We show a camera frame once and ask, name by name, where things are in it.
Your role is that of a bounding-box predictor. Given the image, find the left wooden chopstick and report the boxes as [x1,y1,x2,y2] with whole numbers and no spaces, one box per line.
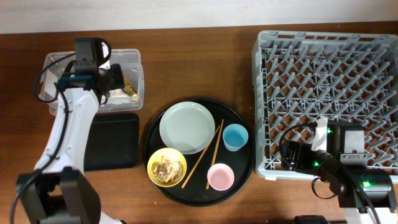
[181,125,221,189]

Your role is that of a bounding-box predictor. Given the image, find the grey dishwasher rack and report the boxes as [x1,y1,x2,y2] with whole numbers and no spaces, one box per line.
[252,30,397,181]

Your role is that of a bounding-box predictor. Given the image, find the blue plastic cup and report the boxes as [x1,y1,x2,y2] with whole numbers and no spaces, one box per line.
[223,124,249,152]

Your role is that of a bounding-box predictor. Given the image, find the food scraps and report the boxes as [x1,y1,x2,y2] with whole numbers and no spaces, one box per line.
[153,156,183,184]

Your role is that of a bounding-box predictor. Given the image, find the pink plastic cup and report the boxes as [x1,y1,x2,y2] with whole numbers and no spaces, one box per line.
[207,163,234,191]

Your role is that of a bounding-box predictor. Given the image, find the yellow bowl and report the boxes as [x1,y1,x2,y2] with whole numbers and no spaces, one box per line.
[147,147,187,187]

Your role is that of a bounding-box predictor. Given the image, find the right wooden chopstick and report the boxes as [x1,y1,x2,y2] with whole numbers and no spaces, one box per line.
[206,119,224,190]

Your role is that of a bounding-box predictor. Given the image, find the round black serving tray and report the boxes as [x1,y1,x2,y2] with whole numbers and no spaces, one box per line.
[155,98,256,207]

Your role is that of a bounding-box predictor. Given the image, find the black rectangular tray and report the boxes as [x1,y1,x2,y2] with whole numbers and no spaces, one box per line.
[84,113,140,172]

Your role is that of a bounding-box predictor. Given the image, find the grey round plate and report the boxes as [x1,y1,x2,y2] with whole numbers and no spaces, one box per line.
[159,101,216,154]

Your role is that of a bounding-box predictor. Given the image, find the wooden chopstick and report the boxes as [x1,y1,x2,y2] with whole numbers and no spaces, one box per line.
[181,125,221,189]
[206,119,224,190]

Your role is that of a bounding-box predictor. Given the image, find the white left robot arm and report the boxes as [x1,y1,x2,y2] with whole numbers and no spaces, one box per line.
[14,64,124,223]

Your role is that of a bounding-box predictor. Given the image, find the clear plastic waste bin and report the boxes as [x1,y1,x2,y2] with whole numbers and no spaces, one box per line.
[38,49,144,114]

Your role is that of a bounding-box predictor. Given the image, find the brown foil wrapper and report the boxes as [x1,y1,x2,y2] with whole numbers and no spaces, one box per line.
[122,77,137,96]

